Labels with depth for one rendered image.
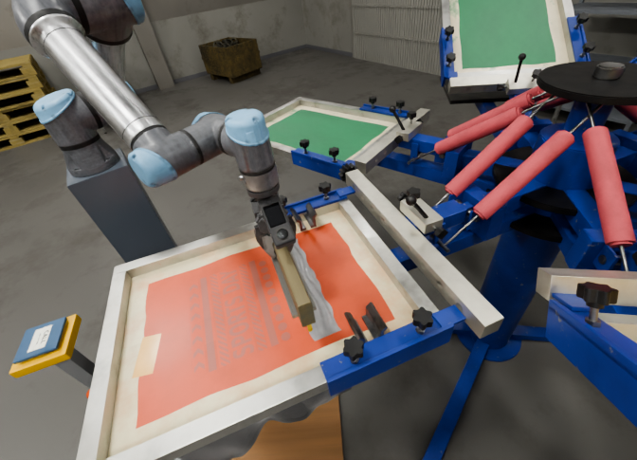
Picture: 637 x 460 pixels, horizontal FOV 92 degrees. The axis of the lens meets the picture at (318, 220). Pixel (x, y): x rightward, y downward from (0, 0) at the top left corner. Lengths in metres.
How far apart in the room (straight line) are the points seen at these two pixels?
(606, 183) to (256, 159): 0.80
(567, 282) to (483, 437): 1.17
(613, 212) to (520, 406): 1.15
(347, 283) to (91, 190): 0.87
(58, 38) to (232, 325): 0.69
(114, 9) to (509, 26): 1.72
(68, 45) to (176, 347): 0.67
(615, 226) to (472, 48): 1.22
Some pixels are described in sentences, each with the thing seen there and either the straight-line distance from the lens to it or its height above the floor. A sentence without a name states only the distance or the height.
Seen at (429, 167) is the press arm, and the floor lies 0.93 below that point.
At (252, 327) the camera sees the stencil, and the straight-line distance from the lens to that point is 0.84.
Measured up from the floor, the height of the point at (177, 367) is 0.96.
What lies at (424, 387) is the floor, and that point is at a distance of 1.79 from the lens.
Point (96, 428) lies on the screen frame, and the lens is 0.86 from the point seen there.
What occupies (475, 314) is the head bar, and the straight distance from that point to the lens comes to 0.75.
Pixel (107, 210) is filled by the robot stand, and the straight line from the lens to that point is 1.27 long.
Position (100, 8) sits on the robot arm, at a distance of 0.88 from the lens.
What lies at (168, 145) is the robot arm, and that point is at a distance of 0.64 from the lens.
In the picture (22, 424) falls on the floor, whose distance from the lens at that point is 2.44.
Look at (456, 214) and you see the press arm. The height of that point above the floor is 1.04.
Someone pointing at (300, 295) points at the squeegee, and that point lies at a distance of 0.64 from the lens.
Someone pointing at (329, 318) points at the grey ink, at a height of 0.96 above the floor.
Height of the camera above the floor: 1.65
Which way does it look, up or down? 40 degrees down
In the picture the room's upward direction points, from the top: 8 degrees counter-clockwise
